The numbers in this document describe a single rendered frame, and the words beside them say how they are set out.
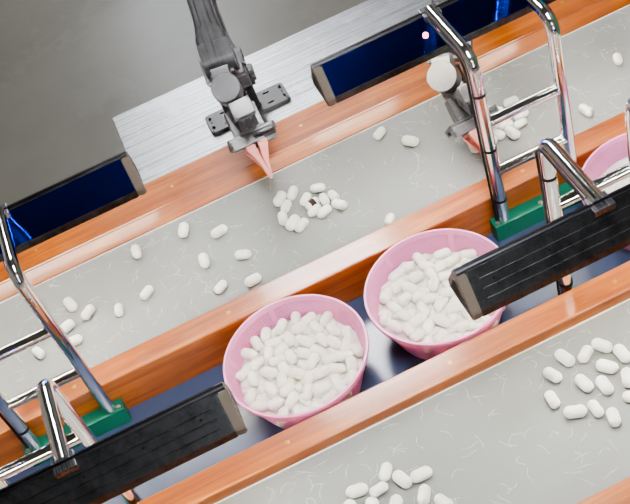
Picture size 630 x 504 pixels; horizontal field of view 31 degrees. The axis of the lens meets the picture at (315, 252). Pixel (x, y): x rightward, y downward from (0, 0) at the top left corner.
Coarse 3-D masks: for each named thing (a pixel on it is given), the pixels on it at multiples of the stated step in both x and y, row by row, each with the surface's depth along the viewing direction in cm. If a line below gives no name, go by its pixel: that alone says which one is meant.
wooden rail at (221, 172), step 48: (576, 0) 242; (624, 0) 241; (480, 48) 240; (528, 48) 239; (384, 96) 238; (432, 96) 237; (288, 144) 236; (192, 192) 234; (48, 240) 236; (96, 240) 232; (0, 288) 231
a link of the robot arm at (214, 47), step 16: (192, 0) 226; (208, 0) 226; (192, 16) 225; (208, 16) 225; (208, 32) 224; (224, 32) 224; (208, 48) 223; (224, 48) 222; (208, 64) 222; (224, 64) 222
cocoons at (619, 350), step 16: (560, 352) 185; (592, 352) 184; (608, 352) 184; (624, 352) 181; (608, 368) 181; (624, 368) 180; (576, 384) 181; (592, 384) 180; (608, 384) 178; (624, 384) 178; (592, 400) 177; (624, 400) 177; (576, 416) 177; (608, 416) 175; (384, 464) 179; (384, 480) 178; (400, 480) 177; (416, 480) 177; (352, 496) 178; (400, 496) 175
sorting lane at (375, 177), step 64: (512, 64) 238; (576, 64) 233; (576, 128) 220; (256, 192) 232; (320, 192) 227; (384, 192) 223; (448, 192) 218; (128, 256) 230; (192, 256) 225; (256, 256) 220; (320, 256) 216; (0, 320) 227; (64, 320) 222; (128, 320) 218; (0, 384) 215
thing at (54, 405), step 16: (48, 384) 161; (48, 400) 158; (64, 400) 166; (48, 416) 156; (64, 416) 168; (80, 416) 171; (48, 432) 155; (64, 432) 155; (80, 432) 171; (48, 448) 172; (64, 448) 152; (16, 464) 172; (32, 464) 172; (64, 464) 151; (0, 480) 172; (128, 496) 185
